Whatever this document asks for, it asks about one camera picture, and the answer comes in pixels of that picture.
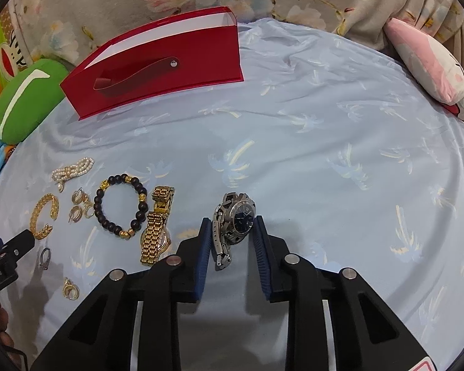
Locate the grey floral blanket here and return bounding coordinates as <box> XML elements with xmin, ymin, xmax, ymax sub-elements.
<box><xmin>7</xmin><ymin>0</ymin><xmax>464</xmax><ymax>65</ymax></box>

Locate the gold chain bangle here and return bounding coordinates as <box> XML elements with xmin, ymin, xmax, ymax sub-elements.
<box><xmin>29</xmin><ymin>194</ymin><xmax>59</xmax><ymax>240</ymax></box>

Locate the green round plush cushion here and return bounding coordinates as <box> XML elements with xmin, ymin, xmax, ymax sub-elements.
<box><xmin>0</xmin><ymin>59</ymin><xmax>68</xmax><ymax>145</ymax></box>

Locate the pearl bracelet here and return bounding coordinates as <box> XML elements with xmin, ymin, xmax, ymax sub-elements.
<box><xmin>51</xmin><ymin>156</ymin><xmax>95</xmax><ymax>194</ymax></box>

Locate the black and gold bead bracelet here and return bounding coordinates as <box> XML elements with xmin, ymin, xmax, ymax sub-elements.
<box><xmin>92</xmin><ymin>173</ymin><xmax>149</xmax><ymax>241</ymax></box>

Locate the gold pendant earring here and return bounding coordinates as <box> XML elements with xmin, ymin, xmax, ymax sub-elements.
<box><xmin>62</xmin><ymin>278</ymin><xmax>80</xmax><ymax>301</ymax></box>

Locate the pink cartoon pillow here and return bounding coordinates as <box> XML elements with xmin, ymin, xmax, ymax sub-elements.
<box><xmin>384</xmin><ymin>18</ymin><xmax>464</xmax><ymax>122</ymax></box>

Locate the silver blue-dial wristwatch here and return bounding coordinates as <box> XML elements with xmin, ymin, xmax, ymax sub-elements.
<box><xmin>212</xmin><ymin>192</ymin><xmax>256</xmax><ymax>271</ymax></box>

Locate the red box with strap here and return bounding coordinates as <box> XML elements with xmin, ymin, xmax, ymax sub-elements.
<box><xmin>61</xmin><ymin>7</ymin><xmax>244</xmax><ymax>119</ymax></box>

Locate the gold wristwatch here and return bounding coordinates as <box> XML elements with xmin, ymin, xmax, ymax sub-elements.
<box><xmin>140</xmin><ymin>186</ymin><xmax>175</xmax><ymax>266</ymax></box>

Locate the light blue bedsheet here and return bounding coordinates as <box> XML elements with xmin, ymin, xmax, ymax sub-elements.
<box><xmin>0</xmin><ymin>19</ymin><xmax>464</xmax><ymax>370</ymax></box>

